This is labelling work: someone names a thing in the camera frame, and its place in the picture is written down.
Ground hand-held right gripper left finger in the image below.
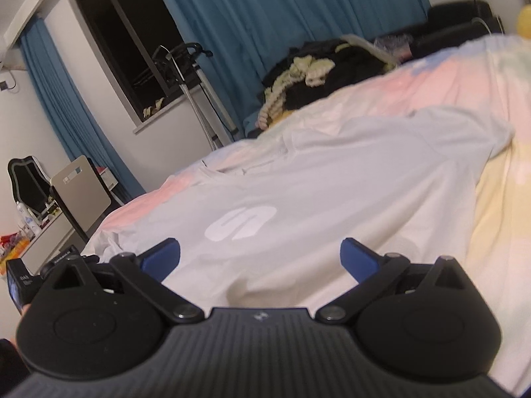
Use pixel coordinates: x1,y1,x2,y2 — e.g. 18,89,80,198
52,238,205,324

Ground white t-shirt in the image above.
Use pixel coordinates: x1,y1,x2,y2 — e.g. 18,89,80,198
81,105,516,382

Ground white charging cable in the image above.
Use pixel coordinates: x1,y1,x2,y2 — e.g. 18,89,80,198
472,16,505,37

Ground yellow cloth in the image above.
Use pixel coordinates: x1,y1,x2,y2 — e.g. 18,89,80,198
269,108,300,126

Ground clear plastic bag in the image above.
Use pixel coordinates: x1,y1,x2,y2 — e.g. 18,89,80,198
340,33,416,66

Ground black armchair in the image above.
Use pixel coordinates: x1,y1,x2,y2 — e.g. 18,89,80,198
390,1,507,56

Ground beige chair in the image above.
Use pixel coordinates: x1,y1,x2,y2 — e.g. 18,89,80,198
50,155,123,245

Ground white spray bottle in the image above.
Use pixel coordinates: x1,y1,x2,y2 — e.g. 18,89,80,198
16,202,42,240

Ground wide blue curtain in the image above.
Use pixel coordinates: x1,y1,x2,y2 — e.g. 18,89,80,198
147,0,432,137

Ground dark framed window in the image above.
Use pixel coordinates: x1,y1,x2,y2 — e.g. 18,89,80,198
68,0,195,128

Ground narrow blue curtain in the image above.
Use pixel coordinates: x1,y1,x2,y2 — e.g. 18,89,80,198
19,17,147,206

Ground beige slippers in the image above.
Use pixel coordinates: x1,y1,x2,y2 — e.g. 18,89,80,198
142,97,166,118

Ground pastel tie-dye bedspread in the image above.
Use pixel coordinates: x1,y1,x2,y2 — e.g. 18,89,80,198
81,33,531,394

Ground yellow plush toy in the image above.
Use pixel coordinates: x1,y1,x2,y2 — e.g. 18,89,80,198
515,6,531,38

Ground cream green knit blanket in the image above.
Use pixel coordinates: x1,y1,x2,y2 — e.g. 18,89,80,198
257,56,336,130

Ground white dressing desk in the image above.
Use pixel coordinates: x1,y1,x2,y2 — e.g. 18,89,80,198
0,207,90,276

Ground black clothes pile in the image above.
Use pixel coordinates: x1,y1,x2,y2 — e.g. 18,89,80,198
263,38,395,110

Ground garment steamer stand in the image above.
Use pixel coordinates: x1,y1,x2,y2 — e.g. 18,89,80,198
151,42,239,151

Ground orange box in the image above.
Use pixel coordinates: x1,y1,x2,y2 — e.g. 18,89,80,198
3,240,32,263

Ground black framed vanity mirror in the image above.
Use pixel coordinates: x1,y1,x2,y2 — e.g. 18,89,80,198
7,156,52,219

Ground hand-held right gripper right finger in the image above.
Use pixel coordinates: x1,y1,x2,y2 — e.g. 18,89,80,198
315,237,471,324

